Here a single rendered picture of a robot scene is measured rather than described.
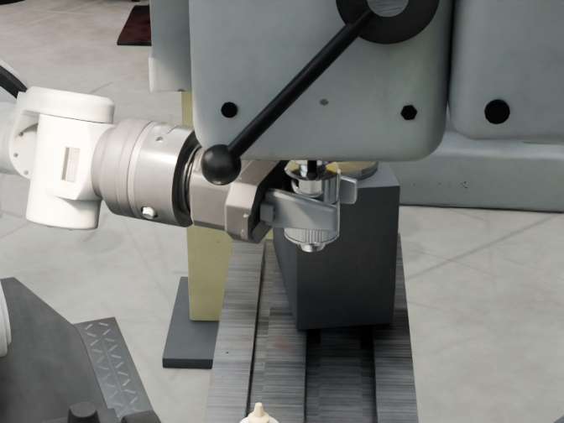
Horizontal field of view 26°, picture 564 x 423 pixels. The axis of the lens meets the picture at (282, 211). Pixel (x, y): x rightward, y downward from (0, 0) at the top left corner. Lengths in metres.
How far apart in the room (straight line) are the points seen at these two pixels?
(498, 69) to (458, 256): 2.68
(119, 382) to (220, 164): 1.44
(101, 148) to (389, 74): 0.30
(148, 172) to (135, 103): 3.54
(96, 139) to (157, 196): 0.08
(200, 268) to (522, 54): 2.25
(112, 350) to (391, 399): 1.09
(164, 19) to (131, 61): 4.04
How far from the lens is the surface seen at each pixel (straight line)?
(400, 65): 0.88
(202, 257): 3.04
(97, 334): 2.42
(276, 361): 1.42
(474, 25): 0.85
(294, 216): 1.00
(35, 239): 3.65
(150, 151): 1.04
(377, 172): 1.43
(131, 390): 2.26
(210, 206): 1.02
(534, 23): 0.85
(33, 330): 2.14
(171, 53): 0.97
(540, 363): 3.09
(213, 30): 0.87
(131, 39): 5.19
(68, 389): 1.98
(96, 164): 1.07
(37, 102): 1.12
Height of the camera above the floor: 1.70
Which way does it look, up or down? 27 degrees down
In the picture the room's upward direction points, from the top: straight up
